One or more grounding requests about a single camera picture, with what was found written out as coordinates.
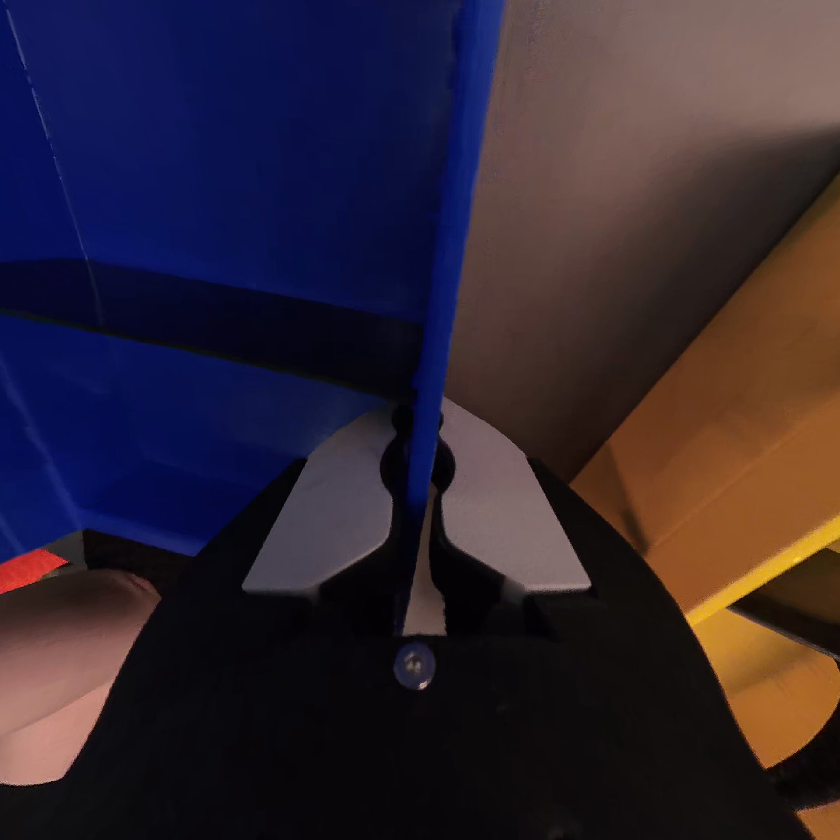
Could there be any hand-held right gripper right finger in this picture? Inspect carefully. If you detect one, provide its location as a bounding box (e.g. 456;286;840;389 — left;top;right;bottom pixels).
430;397;593;632

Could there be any blue plastic bin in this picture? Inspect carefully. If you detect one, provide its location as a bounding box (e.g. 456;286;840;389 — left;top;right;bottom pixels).
0;0;508;636

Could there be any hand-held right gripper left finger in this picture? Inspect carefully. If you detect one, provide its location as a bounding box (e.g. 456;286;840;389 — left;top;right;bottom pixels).
241;406;413;632

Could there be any person's left forearm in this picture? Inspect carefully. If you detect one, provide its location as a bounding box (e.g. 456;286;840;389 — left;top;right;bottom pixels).
0;570;164;787

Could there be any yellow plastic bin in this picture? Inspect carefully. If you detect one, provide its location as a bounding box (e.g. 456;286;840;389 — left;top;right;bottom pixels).
568;193;840;840

